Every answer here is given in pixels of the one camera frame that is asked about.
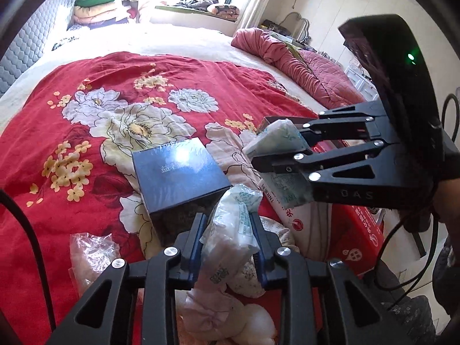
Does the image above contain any white drawer cabinet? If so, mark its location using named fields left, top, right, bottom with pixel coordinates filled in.
left=347, top=61, right=378, bottom=101

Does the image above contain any small plush with pink dress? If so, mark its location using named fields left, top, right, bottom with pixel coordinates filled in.
left=176, top=287, right=277, bottom=345

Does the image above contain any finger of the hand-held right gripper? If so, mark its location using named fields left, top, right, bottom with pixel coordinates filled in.
left=250, top=140, right=437, bottom=211
left=264, top=101, right=396, bottom=144

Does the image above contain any white floral scrunchie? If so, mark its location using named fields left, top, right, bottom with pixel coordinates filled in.
left=230, top=217, right=299, bottom=299

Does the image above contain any red floral blanket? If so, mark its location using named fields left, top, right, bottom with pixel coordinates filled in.
left=0, top=51, right=360, bottom=345

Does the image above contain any white tissue pack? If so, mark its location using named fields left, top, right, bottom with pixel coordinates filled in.
left=199, top=184, right=265, bottom=295

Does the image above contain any person's dark floral clothing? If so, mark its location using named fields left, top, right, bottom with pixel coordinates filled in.
left=377, top=237, right=460, bottom=345

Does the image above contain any pink quilt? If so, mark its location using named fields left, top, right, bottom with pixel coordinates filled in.
left=231, top=27, right=378, bottom=110

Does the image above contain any cream bed sheet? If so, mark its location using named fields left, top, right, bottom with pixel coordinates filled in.
left=0, top=22, right=317, bottom=123

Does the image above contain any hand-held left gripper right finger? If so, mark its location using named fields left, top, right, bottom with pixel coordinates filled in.
left=249, top=211, right=414, bottom=345

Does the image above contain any pink folded blanket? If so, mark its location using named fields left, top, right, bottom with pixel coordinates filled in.
left=75, top=12, right=130, bottom=25

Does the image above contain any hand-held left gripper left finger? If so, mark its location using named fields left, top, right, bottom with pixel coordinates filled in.
left=47, top=213, right=208, bottom=345

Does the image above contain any person's right forearm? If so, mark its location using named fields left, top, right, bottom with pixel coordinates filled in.
left=433, top=178, right=460, bottom=231

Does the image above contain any dark blue box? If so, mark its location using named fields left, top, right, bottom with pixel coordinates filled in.
left=131, top=137, right=233, bottom=248

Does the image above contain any black and white patterned pillow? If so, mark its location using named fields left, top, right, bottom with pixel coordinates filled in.
left=52, top=36, right=80, bottom=51

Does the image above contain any grey quilted headboard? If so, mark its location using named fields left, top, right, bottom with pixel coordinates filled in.
left=0, top=0, right=80, bottom=96

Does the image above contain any patterned brown cushion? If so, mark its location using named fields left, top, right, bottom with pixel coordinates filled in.
left=206, top=3, right=241, bottom=20

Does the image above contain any black cable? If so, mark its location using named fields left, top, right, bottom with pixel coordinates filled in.
left=374, top=93, right=460, bottom=292
left=0, top=189, right=56, bottom=331

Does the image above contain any yellow folded blanket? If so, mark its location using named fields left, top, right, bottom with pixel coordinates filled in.
left=74, top=2, right=124, bottom=18

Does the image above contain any dark cloth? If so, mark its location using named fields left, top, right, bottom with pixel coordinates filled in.
left=176, top=0, right=216, bottom=9

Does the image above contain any pink item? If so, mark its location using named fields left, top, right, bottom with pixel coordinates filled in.
left=68, top=233, right=121, bottom=295

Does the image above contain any green printed tissue pack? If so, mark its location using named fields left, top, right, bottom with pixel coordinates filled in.
left=244, top=118, right=315, bottom=209

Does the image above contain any red cardboard box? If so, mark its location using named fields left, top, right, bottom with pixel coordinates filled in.
left=257, top=115, right=399, bottom=277

